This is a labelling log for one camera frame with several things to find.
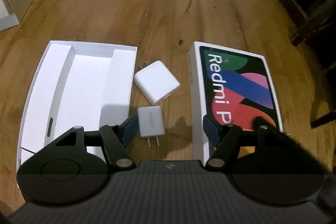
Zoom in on small white charger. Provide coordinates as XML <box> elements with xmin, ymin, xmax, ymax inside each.
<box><xmin>138</xmin><ymin>106</ymin><xmax>165</xmax><ymax>147</ymax></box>

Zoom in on Redmi Pad SE box lid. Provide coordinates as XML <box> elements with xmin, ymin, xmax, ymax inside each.
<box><xmin>188</xmin><ymin>42</ymin><xmax>283</xmax><ymax>163</ymax></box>

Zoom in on large white square charger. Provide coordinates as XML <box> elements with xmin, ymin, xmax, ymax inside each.
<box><xmin>134</xmin><ymin>60</ymin><xmax>181</xmax><ymax>106</ymax></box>

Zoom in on dark wooden furniture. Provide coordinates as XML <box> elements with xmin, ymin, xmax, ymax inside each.
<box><xmin>279</xmin><ymin>0</ymin><xmax>335</xmax><ymax>128</ymax></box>

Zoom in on white box tray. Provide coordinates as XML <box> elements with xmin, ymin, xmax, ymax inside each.
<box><xmin>17</xmin><ymin>40</ymin><xmax>137</xmax><ymax>166</ymax></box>

